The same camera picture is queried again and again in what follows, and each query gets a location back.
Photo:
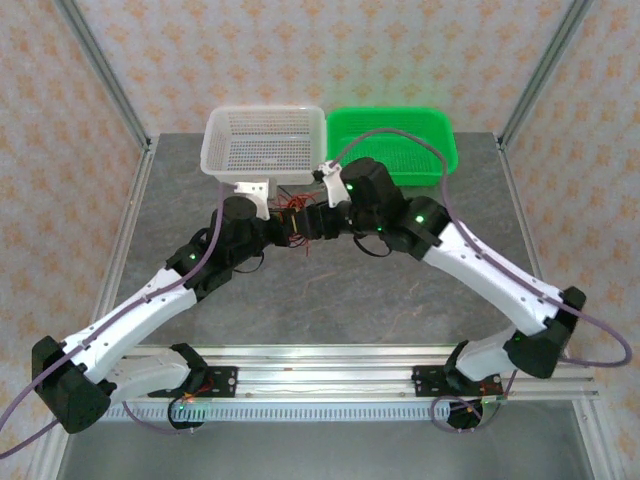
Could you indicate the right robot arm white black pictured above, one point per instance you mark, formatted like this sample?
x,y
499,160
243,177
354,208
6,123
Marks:
x,y
490,280

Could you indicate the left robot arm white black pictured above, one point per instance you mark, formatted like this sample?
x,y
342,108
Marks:
x,y
125,320

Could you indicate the green perforated plastic basket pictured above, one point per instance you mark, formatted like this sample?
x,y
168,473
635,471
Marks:
x,y
400,150

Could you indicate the white perforated plastic basket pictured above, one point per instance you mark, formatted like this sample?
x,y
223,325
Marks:
x,y
260,145

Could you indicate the grey metal shelf plate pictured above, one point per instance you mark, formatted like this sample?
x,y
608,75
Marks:
x,y
320,452

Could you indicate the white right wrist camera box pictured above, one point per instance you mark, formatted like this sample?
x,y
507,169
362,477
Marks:
x,y
335,182

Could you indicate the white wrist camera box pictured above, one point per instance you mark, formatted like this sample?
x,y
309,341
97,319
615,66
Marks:
x,y
335,182
255,195

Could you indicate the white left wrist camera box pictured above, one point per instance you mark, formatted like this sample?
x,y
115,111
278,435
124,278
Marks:
x,y
255,195

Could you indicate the aluminium table side rail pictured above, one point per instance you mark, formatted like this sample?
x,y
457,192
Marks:
x,y
520,210
127,240

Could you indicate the aluminium mounting rail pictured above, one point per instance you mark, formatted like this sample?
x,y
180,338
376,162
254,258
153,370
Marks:
x,y
320,372

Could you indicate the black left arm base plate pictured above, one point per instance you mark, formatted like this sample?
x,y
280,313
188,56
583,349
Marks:
x,y
222,382

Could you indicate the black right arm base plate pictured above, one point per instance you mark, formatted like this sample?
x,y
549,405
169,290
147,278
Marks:
x,y
430,382

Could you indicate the aluminium frame post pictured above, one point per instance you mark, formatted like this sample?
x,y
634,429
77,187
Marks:
x,y
545,75
105,75

